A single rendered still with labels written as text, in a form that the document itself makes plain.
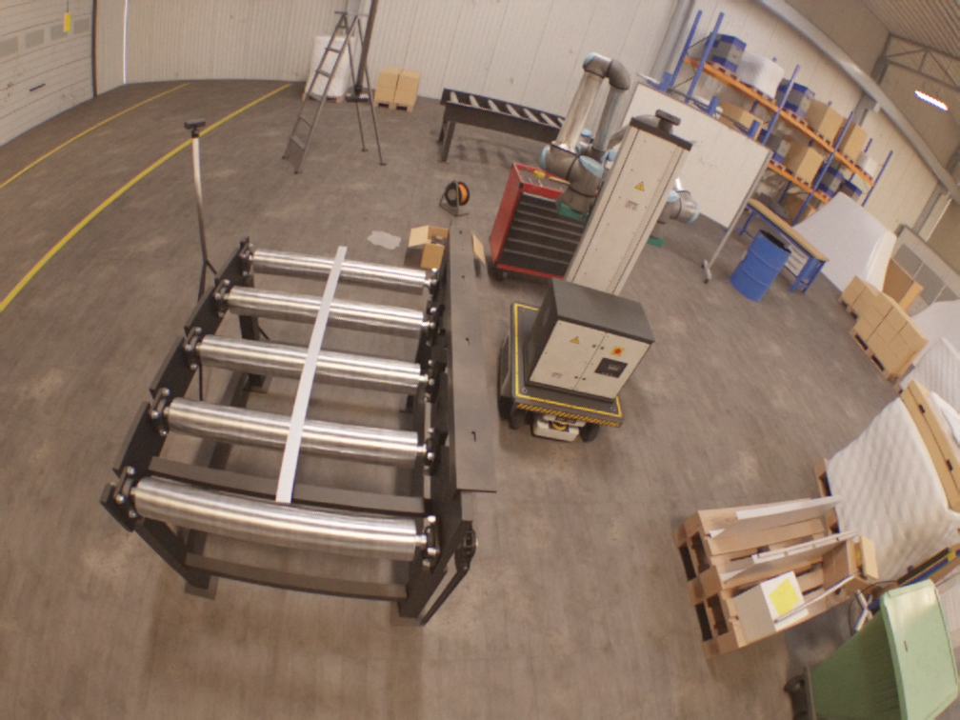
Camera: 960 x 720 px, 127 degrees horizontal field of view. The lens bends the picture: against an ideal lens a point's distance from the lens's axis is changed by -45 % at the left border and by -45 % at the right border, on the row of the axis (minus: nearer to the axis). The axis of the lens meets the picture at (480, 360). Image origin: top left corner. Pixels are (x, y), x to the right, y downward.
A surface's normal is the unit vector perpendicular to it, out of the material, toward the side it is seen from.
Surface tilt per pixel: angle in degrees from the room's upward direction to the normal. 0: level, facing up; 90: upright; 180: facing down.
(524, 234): 90
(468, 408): 0
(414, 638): 0
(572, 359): 90
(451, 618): 0
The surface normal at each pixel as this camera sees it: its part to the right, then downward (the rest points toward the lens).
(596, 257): -0.05, 0.68
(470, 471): 0.25, -0.70
